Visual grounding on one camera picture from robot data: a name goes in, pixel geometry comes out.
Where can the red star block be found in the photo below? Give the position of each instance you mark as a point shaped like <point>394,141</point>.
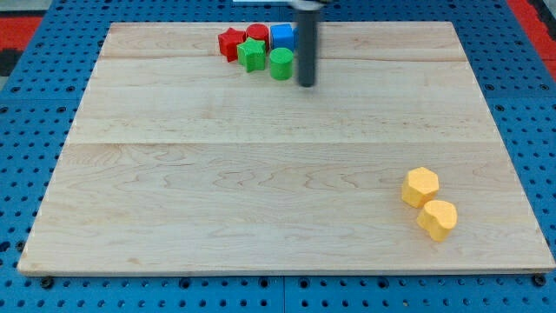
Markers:
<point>228,42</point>

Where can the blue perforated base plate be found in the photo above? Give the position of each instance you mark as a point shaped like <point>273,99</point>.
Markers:
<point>40,99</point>

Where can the yellow hexagon block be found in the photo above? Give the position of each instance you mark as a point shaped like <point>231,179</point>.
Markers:
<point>420,186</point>

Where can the red cylinder block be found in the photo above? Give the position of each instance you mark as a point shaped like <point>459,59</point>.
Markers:
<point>260,32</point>

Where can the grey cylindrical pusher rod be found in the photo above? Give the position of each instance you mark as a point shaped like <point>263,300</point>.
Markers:
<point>307,19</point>

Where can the yellow heart block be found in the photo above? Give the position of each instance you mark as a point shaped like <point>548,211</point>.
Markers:
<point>438,218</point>

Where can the green star block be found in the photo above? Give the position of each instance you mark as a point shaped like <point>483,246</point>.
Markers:
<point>252,54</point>

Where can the light wooden board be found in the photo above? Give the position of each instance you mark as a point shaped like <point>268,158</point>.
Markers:
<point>179,163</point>

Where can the blue cube block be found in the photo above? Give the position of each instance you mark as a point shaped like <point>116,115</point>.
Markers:
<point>282,36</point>

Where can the green cylinder block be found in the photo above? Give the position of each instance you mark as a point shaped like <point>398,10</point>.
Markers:
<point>281,63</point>

